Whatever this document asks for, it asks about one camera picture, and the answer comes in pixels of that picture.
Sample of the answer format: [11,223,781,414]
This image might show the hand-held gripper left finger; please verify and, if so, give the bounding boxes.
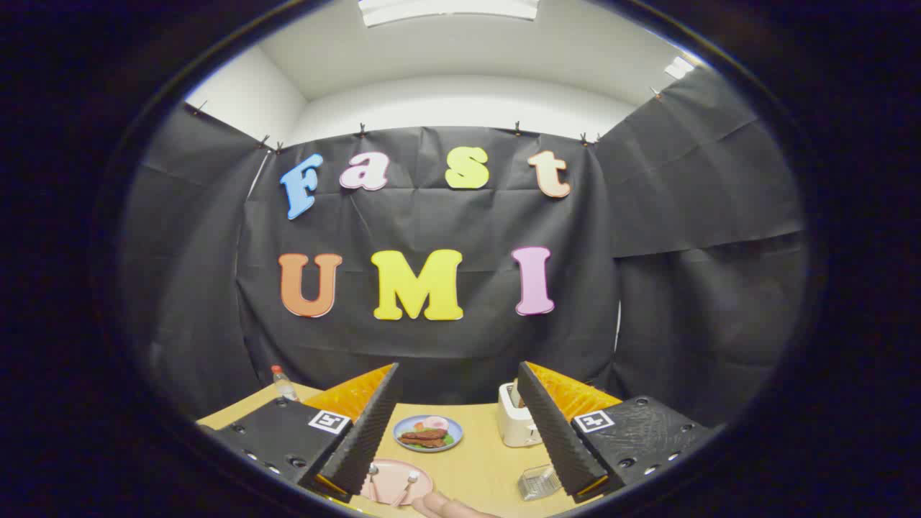
[209,362,401,504]

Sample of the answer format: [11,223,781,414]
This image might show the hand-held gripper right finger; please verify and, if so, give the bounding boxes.
[517,360,713,504]

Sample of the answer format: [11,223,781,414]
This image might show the white toaster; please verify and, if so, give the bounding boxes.
[498,381,544,448]

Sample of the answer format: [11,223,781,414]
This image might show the pink plate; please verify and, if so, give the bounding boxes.
[358,458,435,506]

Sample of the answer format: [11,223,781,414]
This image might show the perforated metal tray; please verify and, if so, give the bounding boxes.
[517,464,563,502]

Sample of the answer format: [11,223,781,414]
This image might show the green lettuce leaves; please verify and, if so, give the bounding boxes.
[400,423,456,451]

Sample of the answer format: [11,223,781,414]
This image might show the blue food plate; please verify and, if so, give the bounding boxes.
[393,414,464,453]

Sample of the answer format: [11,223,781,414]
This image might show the clear water bottle red label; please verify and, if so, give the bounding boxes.
[271,365,299,402]

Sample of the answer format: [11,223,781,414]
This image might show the row of small cloth clips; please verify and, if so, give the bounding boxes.
[189,86,666,153]

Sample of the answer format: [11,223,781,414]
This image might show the long ceiling light panel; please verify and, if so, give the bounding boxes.
[358,0,540,28]

